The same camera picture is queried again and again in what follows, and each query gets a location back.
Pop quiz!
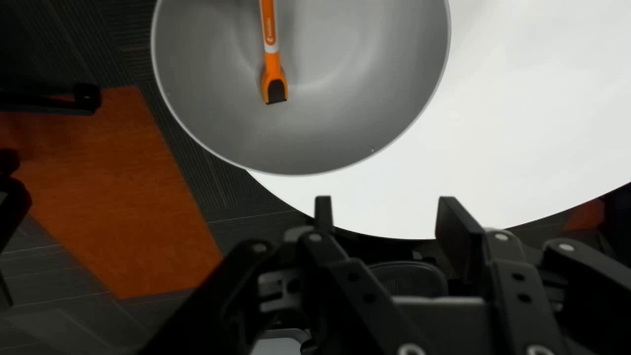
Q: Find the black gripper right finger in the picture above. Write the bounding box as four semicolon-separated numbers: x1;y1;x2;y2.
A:
436;196;631;355

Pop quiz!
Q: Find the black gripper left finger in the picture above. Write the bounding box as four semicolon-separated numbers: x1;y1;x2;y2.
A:
140;196;430;355

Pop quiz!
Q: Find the orange and white marker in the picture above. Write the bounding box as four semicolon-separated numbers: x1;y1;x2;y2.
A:
257;0;290;107

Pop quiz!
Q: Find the grey round bowl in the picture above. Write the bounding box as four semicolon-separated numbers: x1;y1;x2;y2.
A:
150;0;454;178

